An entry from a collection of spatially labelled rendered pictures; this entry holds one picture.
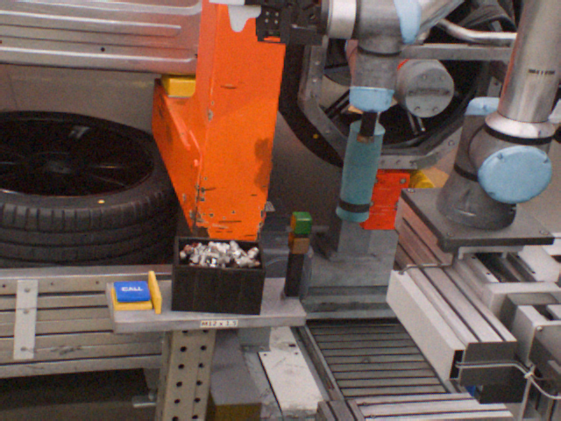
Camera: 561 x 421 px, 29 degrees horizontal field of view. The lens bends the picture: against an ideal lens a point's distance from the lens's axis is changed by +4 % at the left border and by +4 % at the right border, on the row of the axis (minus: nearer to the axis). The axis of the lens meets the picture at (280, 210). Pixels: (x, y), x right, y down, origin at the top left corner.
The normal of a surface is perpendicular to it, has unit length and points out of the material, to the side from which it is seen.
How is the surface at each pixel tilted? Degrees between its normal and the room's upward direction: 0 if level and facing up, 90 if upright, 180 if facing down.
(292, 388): 0
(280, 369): 0
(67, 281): 90
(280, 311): 0
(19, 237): 90
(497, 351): 90
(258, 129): 90
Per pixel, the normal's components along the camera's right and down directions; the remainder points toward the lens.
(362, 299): 0.25, 0.45
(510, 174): 0.01, 0.55
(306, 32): 0.05, 0.33
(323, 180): 0.13, -0.89
